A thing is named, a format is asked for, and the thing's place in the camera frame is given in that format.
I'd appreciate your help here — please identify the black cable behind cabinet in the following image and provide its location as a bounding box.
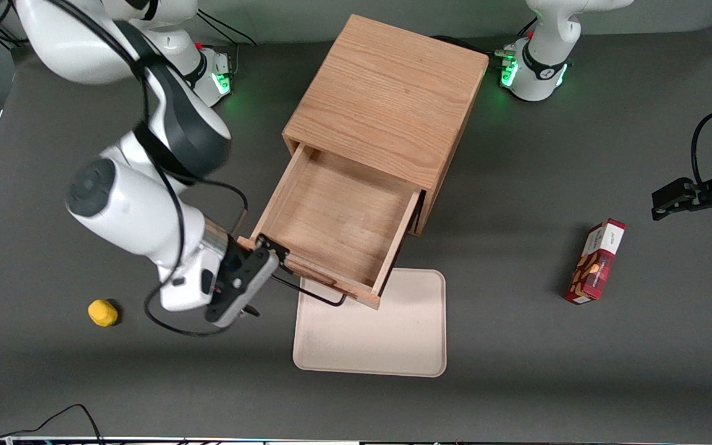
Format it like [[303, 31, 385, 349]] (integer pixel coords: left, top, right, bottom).
[[430, 35, 508, 56]]

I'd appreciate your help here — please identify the red snack box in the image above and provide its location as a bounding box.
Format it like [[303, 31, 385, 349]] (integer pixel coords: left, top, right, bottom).
[[564, 218, 627, 305]]

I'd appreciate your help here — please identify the black cable at arm base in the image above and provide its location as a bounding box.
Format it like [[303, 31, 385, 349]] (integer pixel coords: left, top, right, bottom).
[[197, 7, 258, 47]]

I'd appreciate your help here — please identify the cream plastic tray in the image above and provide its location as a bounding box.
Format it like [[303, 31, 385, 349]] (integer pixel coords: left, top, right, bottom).
[[292, 268, 447, 378]]

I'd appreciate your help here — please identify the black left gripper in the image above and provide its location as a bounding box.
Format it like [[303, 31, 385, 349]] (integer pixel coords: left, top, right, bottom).
[[651, 153, 712, 221]]

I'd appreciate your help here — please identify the yellow plastic toy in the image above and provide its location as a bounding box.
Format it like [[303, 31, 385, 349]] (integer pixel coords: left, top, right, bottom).
[[88, 299, 119, 328]]

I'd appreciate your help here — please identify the black cable at table edge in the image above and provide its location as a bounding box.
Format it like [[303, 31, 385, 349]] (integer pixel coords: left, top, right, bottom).
[[0, 389, 104, 445]]

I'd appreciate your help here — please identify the long black metal drawer handle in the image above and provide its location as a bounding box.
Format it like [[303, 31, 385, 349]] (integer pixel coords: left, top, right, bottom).
[[269, 272, 349, 308]]

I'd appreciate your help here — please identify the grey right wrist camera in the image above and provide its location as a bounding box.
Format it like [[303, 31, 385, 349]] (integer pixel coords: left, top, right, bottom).
[[206, 252, 281, 329]]

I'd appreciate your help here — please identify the wooden drawer cabinet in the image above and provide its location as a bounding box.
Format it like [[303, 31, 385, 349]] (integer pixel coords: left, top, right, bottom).
[[282, 14, 490, 237]]

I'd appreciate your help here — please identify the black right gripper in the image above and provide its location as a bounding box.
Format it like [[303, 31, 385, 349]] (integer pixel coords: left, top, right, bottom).
[[208, 234, 290, 318]]

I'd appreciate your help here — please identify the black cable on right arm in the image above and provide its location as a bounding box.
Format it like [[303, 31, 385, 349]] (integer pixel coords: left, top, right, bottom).
[[53, 0, 250, 337]]

